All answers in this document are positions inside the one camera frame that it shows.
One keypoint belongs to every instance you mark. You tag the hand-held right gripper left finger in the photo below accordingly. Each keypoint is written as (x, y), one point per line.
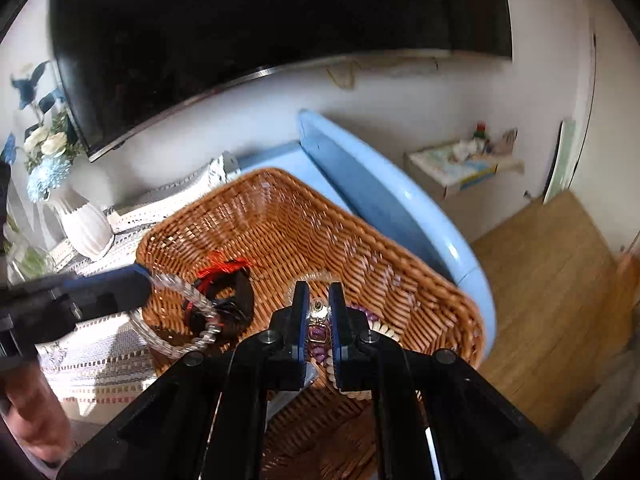
(300, 327)

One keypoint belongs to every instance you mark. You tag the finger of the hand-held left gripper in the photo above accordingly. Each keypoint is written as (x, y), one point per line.
(107, 290)

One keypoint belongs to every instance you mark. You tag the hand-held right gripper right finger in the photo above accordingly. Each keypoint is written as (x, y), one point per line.
(337, 332)

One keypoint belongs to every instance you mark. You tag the black wrist watch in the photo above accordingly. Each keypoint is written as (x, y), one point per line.
(241, 294)

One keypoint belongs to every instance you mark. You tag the brown wicker basket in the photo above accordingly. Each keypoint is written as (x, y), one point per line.
(280, 220)

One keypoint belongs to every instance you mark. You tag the person's left hand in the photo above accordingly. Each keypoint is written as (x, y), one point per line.
(35, 410)

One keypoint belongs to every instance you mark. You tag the white ribbed vase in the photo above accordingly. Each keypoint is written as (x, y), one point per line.
(87, 230)

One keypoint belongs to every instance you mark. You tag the clear glass vase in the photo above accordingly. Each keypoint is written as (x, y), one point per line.
(30, 263)

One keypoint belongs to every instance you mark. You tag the striped woven tablecloth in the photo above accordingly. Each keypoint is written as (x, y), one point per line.
(100, 365)

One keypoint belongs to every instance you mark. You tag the blue and white flowers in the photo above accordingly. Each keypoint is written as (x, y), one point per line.
(47, 160)

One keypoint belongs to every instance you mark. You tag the small white shelf box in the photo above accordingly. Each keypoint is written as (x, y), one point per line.
(450, 170)

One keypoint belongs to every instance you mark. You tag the pale green leaning board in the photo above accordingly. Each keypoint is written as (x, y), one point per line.
(561, 160)

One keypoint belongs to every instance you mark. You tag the black flat screen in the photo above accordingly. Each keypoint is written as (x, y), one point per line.
(250, 20)

